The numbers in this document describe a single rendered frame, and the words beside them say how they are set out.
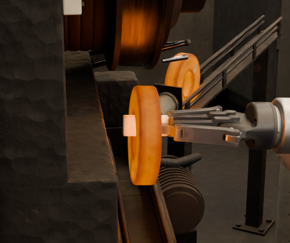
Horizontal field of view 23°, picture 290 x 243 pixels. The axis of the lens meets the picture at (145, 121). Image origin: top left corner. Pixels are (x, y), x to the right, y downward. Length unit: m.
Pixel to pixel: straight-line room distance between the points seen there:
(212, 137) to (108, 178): 0.29
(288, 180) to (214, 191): 0.81
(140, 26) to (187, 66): 0.72
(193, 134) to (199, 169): 2.02
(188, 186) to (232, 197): 1.21
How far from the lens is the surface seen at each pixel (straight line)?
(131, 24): 1.05
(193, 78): 1.81
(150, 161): 1.02
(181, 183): 1.63
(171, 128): 1.07
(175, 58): 1.35
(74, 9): 0.76
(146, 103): 1.03
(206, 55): 3.97
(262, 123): 1.09
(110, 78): 1.48
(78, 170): 0.83
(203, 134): 1.05
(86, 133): 0.95
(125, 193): 1.28
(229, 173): 3.04
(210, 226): 2.59
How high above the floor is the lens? 1.20
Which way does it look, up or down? 19 degrees down
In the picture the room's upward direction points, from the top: straight up
